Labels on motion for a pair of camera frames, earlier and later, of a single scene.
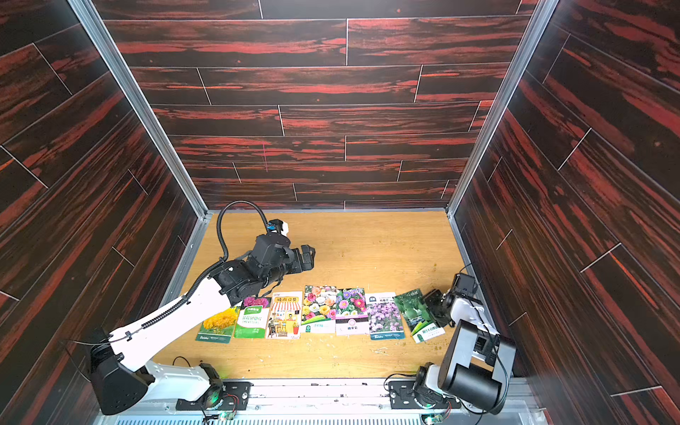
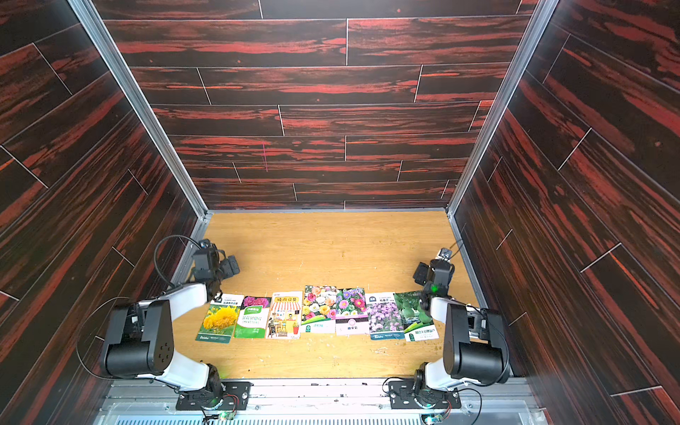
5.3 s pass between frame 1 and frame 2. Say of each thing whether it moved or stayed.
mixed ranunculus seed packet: stayed
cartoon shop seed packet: stayed
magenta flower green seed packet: stayed
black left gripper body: moved
